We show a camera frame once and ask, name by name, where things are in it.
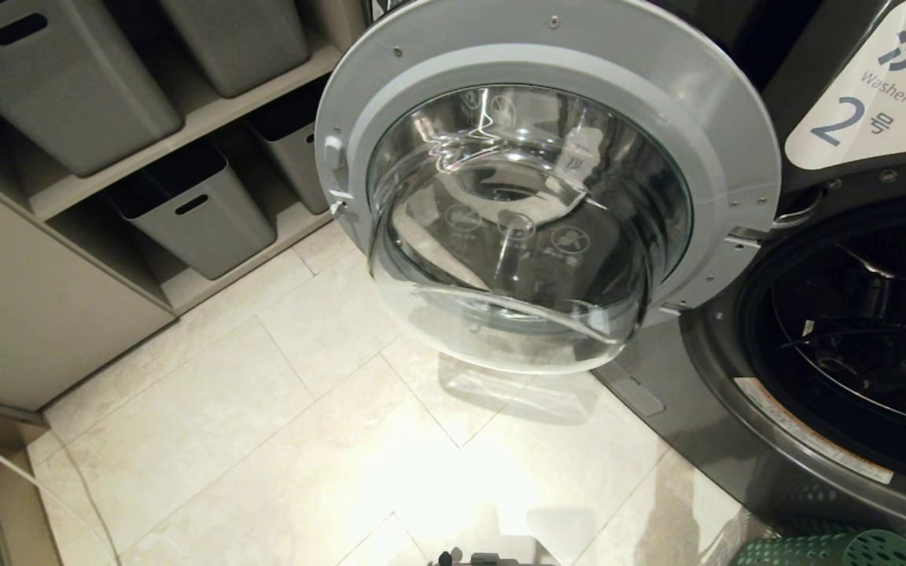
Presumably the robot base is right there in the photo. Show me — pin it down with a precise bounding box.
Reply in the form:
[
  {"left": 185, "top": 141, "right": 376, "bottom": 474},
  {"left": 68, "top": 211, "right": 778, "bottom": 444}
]
[{"left": 431, "top": 550, "right": 554, "bottom": 566}]

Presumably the round glass washing machine door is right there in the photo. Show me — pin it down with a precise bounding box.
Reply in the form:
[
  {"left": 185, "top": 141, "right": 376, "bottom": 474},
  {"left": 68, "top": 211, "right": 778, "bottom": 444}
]
[{"left": 315, "top": 0, "right": 783, "bottom": 375}]

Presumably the grey washing machine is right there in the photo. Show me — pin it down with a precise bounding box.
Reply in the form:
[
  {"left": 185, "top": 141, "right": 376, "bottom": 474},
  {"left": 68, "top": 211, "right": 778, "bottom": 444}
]
[{"left": 593, "top": 0, "right": 906, "bottom": 560}]

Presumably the green perforated laundry basket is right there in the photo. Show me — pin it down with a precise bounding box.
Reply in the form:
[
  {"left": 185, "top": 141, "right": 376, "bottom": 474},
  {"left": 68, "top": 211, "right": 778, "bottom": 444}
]
[{"left": 730, "top": 529, "right": 906, "bottom": 566}]

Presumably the beige storage shelf unit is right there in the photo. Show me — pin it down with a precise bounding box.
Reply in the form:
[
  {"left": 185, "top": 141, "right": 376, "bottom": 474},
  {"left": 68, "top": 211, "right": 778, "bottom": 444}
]
[{"left": 0, "top": 0, "right": 369, "bottom": 413}]

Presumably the large grey storage bin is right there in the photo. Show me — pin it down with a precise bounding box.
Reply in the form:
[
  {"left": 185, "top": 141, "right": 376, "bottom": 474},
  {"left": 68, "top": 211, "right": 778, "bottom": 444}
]
[{"left": 0, "top": 0, "right": 184, "bottom": 178}]

